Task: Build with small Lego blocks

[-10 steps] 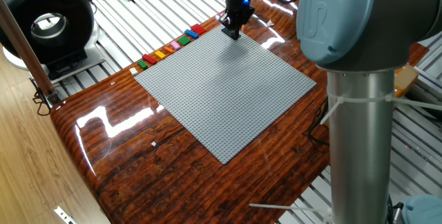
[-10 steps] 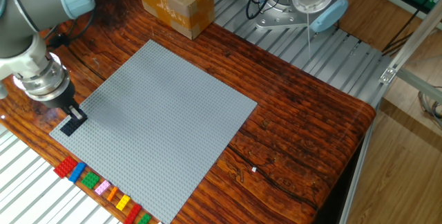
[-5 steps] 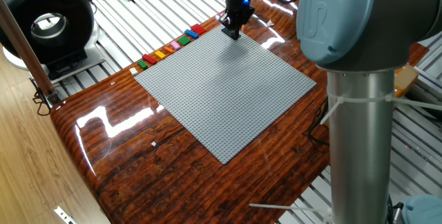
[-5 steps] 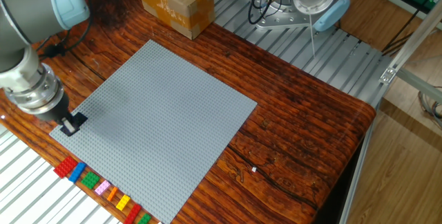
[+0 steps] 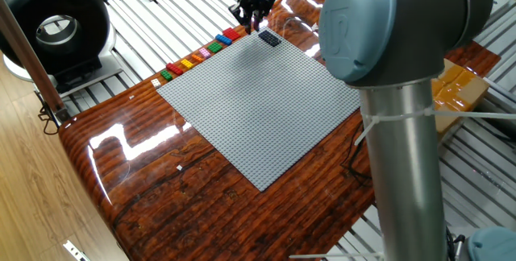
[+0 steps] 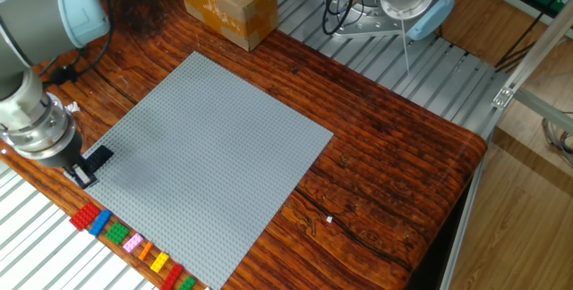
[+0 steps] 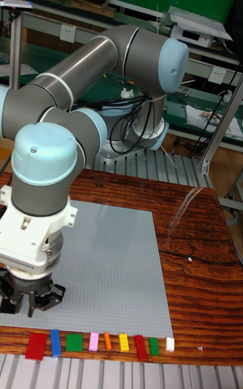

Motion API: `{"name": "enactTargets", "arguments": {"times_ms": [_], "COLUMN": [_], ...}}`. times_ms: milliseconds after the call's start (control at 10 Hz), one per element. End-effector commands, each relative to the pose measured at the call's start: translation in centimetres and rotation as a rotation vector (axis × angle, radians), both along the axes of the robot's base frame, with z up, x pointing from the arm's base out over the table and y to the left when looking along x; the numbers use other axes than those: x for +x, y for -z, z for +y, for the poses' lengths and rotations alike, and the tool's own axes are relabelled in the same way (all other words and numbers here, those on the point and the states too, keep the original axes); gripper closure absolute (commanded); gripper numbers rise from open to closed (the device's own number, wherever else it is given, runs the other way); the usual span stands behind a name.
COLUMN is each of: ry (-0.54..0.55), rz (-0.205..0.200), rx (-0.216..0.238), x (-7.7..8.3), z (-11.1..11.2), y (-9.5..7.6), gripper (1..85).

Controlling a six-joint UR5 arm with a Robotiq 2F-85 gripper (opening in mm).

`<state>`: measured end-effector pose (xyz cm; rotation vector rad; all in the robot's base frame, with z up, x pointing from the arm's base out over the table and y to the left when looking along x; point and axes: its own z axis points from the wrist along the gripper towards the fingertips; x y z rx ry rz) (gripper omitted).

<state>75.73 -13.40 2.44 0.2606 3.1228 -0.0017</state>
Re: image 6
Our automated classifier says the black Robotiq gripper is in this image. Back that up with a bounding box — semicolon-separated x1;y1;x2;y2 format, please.
26;129;98;190

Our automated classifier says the black Lego plate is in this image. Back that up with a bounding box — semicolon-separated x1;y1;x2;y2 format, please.
82;144;115;175

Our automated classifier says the wide red Lego plate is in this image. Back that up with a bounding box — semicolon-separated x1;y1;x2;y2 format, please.
69;201;102;232

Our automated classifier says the blue Lego brick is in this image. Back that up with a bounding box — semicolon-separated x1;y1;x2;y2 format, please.
88;209;113;238

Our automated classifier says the square green Lego plate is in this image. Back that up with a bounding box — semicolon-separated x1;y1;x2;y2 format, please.
104;221;131;246

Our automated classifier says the pink Lego brick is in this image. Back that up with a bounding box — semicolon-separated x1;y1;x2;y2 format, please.
122;232;145;254

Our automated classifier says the thin orange Lego brick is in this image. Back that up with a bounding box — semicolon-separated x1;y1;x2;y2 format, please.
138;241;155;262

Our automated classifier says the yellow Lego brick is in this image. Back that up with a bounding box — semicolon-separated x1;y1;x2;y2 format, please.
150;251;171;275

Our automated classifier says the large grey Lego baseplate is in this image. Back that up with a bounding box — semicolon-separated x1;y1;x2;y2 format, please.
64;51;335;290

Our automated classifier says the long red Lego brick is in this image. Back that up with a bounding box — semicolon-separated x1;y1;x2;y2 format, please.
159;263;184;290

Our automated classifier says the taped cardboard box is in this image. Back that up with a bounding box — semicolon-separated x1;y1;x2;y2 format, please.
175;0;280;53

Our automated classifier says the wood-grain table cover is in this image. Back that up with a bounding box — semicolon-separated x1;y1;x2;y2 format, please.
0;0;489;290

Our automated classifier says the white zip tie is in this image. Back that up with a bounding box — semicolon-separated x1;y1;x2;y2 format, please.
400;19;411;77

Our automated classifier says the silver wrist coupling ring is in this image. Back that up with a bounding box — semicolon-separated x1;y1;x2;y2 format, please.
0;92;78;161

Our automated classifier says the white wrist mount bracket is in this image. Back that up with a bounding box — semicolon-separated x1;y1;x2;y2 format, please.
0;68;48;132

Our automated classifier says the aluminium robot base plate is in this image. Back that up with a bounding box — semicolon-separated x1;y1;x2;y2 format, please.
321;0;406;39

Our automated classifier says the thin black floor cable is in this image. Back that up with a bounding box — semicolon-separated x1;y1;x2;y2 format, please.
494;11;546;71

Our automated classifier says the aluminium frame strut with bracket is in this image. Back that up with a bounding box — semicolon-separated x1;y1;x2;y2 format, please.
491;0;573;135

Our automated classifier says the grey floor cable bundle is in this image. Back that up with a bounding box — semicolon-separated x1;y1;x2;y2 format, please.
541;111;573;168

